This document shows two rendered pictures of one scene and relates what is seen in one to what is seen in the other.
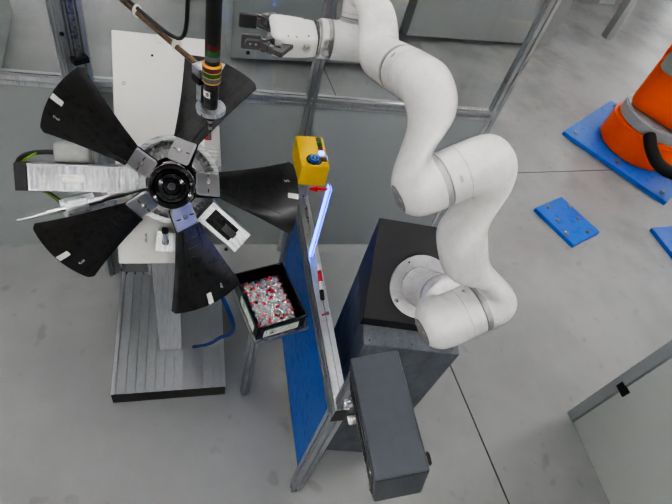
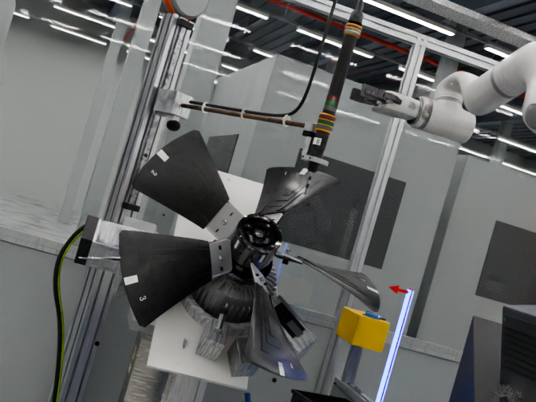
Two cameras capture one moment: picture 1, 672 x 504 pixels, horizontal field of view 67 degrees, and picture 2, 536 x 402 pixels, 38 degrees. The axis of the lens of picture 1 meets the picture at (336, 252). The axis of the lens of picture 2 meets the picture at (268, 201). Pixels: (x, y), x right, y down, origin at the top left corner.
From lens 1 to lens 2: 1.39 m
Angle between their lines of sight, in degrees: 52
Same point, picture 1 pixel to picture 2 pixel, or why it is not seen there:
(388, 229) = (485, 328)
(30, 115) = (25, 289)
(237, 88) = (323, 180)
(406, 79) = (522, 50)
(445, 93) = not seen: outside the picture
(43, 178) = (112, 234)
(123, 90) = not seen: hidden behind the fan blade
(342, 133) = (372, 376)
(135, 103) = not seen: hidden behind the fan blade
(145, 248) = (181, 355)
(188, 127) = (272, 205)
